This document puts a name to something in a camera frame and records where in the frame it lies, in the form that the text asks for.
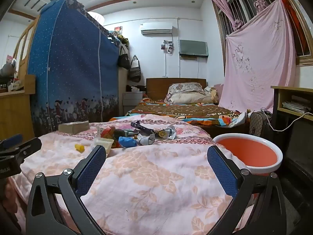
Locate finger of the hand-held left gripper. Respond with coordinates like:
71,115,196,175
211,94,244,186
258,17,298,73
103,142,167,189
10,137,42,162
0,134,23,151

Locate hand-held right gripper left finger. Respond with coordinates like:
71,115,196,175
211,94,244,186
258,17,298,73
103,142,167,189
26,145,108,235

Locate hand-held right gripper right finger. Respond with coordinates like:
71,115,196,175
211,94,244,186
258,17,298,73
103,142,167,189
207,145,286,235

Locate orange basin with white rim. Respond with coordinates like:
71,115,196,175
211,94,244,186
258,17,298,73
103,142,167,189
213,133,283,177

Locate red orange snack packet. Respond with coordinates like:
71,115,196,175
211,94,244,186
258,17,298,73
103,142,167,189
98,126,116,139

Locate blue wrapper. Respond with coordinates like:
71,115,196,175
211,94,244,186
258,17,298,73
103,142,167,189
119,136,137,148

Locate dark green packet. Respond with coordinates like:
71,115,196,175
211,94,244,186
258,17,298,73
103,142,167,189
114,129,137,139

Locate beige tissue pack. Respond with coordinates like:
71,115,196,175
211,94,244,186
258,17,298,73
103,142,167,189
58,121,90,135

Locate white picket fence ornament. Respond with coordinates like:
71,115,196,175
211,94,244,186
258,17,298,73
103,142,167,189
7,80,25,91

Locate checkered patterned bag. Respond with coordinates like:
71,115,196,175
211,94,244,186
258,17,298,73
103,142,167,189
249,111,272,140

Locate pink floral blanket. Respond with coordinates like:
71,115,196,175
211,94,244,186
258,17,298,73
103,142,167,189
7,114,255,235

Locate grey plush toy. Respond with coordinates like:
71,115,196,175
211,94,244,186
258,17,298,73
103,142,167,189
0,54,17,77

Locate colourful patterned blanket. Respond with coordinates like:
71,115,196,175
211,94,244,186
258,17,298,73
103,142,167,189
109,98,246,128

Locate cream folded quilt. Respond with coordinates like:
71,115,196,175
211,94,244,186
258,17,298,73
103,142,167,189
204,87,219,103

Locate white nightstand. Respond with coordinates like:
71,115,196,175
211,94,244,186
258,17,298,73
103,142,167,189
123,91,143,114

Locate wooden cabinet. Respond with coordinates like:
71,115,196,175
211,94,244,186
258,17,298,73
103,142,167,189
0,15,37,142

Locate floral pillow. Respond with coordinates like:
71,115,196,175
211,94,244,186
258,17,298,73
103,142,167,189
164,83,216,104

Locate blue fabric wardrobe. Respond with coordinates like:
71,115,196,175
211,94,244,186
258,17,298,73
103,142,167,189
26,0,120,137

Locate black cloth on nightstand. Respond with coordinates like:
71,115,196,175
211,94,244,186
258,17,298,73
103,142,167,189
126,85,147,93

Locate stack of papers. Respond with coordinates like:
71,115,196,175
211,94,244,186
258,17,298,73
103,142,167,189
282,100,311,114

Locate wooden bed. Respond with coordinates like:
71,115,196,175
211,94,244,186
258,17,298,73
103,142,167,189
110,78,247,133

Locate wooden desk with shelf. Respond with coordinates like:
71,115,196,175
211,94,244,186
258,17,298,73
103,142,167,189
270,86,313,137

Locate grey handbag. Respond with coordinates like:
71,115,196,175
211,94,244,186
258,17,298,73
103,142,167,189
128,56,141,83

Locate black handbag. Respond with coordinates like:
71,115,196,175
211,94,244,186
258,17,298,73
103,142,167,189
119,46,130,69

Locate pink hanging sheet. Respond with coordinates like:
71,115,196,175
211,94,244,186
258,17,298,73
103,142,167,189
219,0,297,113

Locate pile of clothes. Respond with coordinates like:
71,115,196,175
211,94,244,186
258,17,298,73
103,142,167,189
108,29,129,47

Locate ceiling air vent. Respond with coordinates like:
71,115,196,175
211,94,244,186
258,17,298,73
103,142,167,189
24,0,48,11

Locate white air conditioner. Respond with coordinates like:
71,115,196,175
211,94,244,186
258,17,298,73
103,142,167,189
140,22,173,35

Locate barred window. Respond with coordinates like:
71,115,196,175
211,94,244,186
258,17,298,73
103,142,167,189
213,0,313,65

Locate red orange hanging cloth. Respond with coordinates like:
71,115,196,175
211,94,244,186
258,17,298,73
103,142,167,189
281,0,309,57

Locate white cable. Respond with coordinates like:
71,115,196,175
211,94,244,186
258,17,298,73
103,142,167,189
260,108,313,131

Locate green cloth covered wall unit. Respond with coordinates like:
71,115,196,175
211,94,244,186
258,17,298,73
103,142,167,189
178,40,209,57

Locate wall socket with chargers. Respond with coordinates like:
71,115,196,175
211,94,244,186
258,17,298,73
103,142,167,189
160,40,174,54

